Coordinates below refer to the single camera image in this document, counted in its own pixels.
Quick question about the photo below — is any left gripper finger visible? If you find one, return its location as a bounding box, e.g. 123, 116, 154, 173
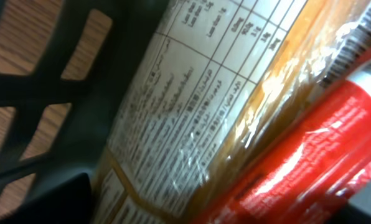
0, 173, 92, 224

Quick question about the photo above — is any orange noodle packet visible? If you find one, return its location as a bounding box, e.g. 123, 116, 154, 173
92, 0, 371, 223

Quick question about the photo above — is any red white stick packet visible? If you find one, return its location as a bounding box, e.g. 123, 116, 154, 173
196, 62, 371, 223

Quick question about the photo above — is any grey plastic mesh basket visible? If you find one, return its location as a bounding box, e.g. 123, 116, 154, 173
0, 0, 169, 222

